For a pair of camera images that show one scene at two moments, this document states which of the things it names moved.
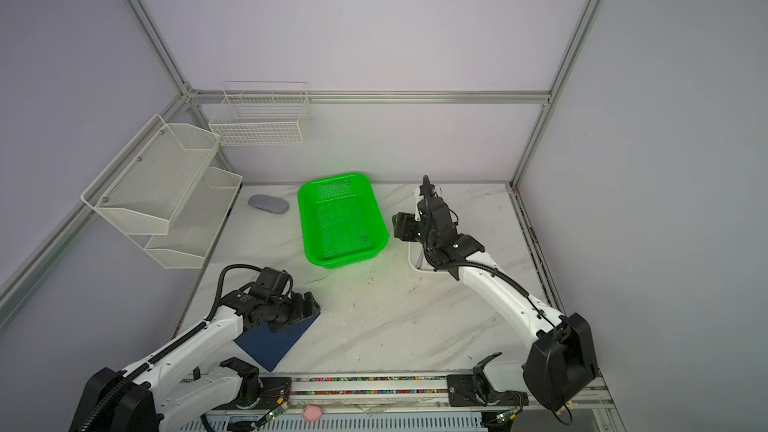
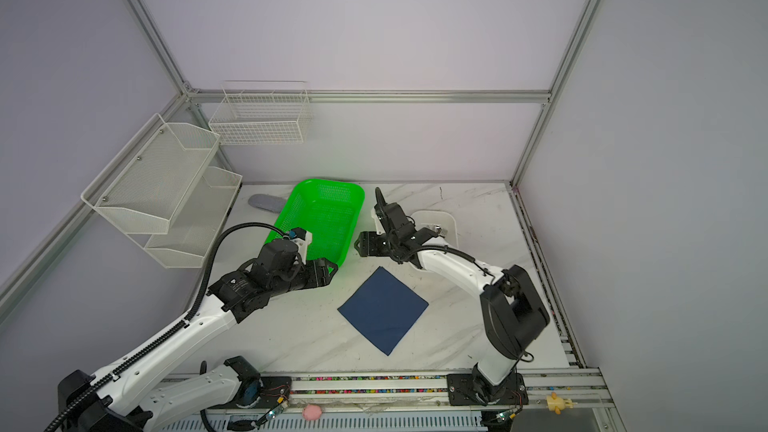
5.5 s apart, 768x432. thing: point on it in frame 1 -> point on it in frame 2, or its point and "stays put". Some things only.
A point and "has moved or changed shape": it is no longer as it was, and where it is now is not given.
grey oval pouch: [269, 203] stays put
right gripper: [401, 225] -> [366, 245]
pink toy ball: [312, 413] stays put
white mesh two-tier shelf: [164, 193] stays put
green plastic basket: [342, 220] has moved or changed shape
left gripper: [298, 310] -> [318, 273]
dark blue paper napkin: [268, 347] -> [383, 309]
